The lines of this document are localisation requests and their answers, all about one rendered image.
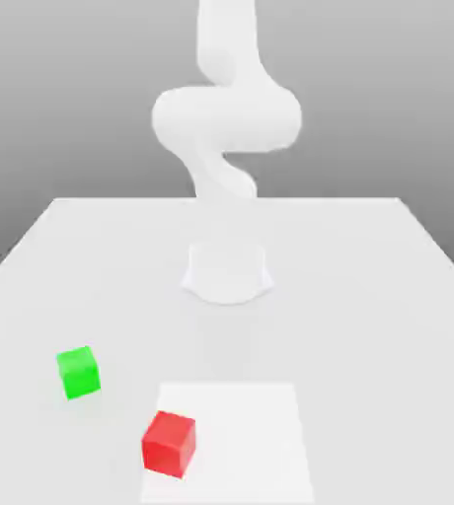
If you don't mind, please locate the small green cube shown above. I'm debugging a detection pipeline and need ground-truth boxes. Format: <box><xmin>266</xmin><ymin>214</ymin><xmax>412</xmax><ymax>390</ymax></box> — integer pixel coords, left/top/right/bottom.
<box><xmin>55</xmin><ymin>345</ymin><xmax>103</xmax><ymax>401</ymax></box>

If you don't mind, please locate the small red cube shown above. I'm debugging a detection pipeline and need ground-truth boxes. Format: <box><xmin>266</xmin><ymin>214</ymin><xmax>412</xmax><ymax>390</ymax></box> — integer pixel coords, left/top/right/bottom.
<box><xmin>140</xmin><ymin>409</ymin><xmax>197</xmax><ymax>480</ymax></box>

